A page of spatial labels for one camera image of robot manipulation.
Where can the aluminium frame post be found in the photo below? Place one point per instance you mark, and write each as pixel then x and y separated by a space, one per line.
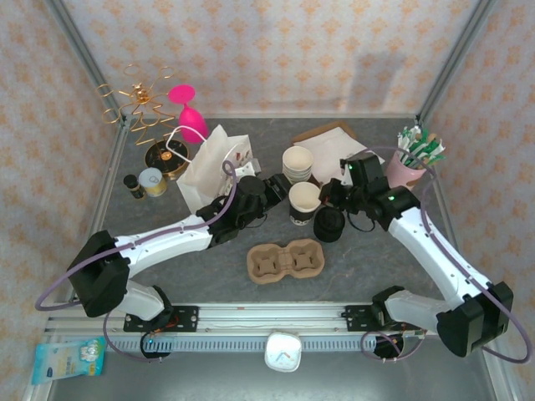
pixel 83 54
pixel 451 58

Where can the aluminium front rail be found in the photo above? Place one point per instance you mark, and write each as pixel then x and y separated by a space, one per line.
pixel 271 317

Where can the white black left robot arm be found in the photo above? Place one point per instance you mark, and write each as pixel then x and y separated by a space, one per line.
pixel 159 244

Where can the blue wet wipes packet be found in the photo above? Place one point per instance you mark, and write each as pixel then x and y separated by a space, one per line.
pixel 67 361

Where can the brown pulp cup carrier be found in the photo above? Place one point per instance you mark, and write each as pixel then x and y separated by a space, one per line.
pixel 284 261

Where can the green white stick packets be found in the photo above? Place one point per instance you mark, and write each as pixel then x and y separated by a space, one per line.
pixel 422 148

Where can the white paper napkins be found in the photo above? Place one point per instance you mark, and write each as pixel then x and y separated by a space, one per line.
pixel 334 150

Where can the white square desk timer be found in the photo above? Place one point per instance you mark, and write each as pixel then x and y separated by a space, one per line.
pixel 282 351

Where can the small gold tin can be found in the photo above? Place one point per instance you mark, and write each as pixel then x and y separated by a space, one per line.
pixel 152 184

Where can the stack of black cup lids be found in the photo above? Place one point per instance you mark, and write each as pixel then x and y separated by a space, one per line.
pixel 329 225

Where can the stack of paper cups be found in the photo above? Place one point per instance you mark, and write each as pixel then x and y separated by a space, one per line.
pixel 297 158

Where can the white printed paper gift bag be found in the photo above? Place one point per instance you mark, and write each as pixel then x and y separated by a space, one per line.
pixel 205 167

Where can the black paper coffee cup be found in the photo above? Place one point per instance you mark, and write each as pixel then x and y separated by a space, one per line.
pixel 304 198

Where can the black gold round base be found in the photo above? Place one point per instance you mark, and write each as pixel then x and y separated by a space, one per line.
pixel 161 160

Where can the pink wine glass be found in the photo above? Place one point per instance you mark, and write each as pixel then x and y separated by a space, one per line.
pixel 192 125

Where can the brown cardboard napkin tray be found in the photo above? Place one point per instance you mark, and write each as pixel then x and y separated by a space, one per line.
pixel 322 128

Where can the small dark bottle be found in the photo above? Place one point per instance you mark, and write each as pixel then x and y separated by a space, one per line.
pixel 133 186

